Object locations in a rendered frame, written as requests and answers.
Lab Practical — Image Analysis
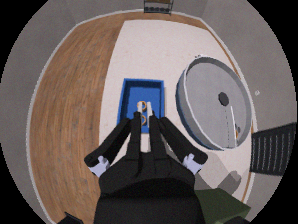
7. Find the blue shallow tray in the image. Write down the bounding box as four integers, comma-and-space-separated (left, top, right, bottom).
116, 78, 164, 133

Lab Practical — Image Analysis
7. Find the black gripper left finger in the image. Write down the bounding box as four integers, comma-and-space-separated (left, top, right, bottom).
84, 102, 142, 180

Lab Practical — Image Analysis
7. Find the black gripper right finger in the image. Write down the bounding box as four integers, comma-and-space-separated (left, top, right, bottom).
147, 102, 208, 179

